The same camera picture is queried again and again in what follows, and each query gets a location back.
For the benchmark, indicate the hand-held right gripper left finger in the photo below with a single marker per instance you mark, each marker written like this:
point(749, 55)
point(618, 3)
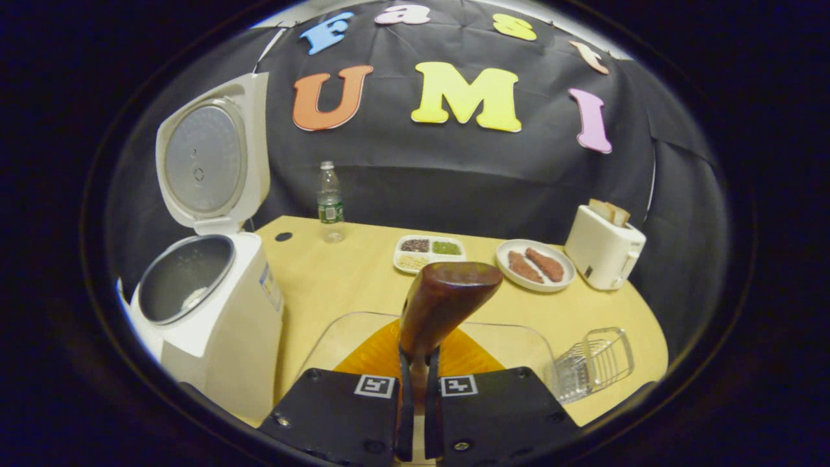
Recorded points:
point(337, 415)

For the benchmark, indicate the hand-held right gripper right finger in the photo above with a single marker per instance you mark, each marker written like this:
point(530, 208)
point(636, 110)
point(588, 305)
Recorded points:
point(506, 415)

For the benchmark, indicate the white divided grain dish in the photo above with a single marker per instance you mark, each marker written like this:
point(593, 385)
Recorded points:
point(401, 250)

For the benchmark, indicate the white toaster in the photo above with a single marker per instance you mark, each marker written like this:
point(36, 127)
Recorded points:
point(600, 253)

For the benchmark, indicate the clear water bottle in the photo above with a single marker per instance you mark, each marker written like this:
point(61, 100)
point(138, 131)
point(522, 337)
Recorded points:
point(331, 207)

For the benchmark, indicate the clear box of rice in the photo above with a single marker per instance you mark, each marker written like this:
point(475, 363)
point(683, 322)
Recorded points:
point(334, 344)

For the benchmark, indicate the brown wooden spoon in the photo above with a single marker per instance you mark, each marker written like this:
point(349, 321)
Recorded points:
point(441, 298)

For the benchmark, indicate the brown sausage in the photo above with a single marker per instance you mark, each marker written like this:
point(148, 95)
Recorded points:
point(546, 264)
point(524, 267)

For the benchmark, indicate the toast slice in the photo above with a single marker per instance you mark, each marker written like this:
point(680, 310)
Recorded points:
point(620, 215)
point(600, 209)

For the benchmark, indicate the white rice cooker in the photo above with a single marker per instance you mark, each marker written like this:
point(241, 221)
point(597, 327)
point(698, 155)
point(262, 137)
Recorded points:
point(220, 337)

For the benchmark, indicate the white round plate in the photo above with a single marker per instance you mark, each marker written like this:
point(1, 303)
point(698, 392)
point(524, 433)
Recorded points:
point(509, 275)

